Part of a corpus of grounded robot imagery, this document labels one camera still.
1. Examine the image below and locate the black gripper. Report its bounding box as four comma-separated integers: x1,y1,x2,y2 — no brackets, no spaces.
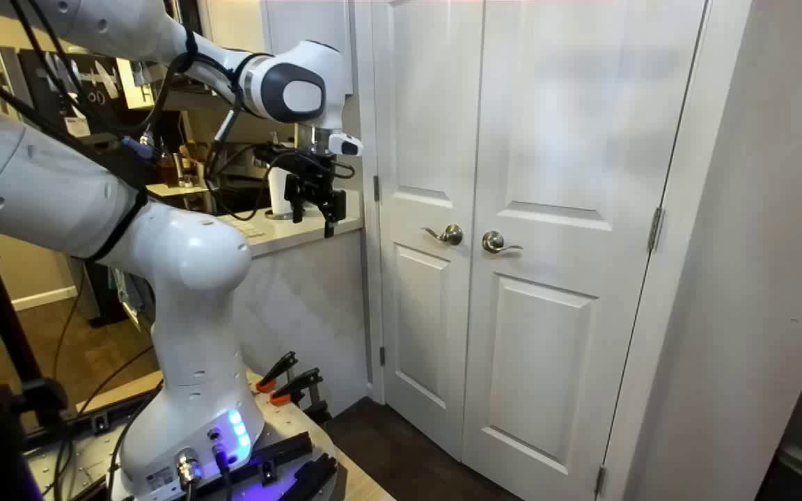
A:
273,142,351,238

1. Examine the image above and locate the brushed nickel lever handle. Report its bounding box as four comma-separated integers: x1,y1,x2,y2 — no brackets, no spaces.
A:
425,220,469,251
480,227,528,258

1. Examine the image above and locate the white panel door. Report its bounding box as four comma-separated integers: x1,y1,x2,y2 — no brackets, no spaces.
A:
459,0,709,501
369,0,489,462

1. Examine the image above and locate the stainless steel stove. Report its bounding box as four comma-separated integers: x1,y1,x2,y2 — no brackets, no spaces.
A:
209,135,273,223

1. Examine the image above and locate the white kitchen counter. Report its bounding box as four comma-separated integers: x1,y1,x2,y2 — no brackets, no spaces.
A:
224,205,373,416

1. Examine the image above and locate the black orange spring clamp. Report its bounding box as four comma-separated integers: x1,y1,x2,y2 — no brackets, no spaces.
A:
267,366,326,409
255,348,302,394

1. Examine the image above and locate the light wooden robot table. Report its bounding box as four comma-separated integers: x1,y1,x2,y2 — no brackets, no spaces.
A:
22,366,398,501

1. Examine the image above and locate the dark refrigerator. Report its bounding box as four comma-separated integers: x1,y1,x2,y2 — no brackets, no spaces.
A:
0,41,160,326

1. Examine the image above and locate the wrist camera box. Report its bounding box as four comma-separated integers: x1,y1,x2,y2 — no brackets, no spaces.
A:
312,128,369,162

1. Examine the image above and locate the black mounting bracket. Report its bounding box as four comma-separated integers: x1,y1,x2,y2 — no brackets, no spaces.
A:
198,427,317,489
280,454,342,501

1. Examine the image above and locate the grey metal base plate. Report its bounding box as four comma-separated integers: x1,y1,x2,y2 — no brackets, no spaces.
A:
104,425,351,501

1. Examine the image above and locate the white door frame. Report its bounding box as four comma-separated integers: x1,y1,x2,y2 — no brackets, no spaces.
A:
351,0,757,501

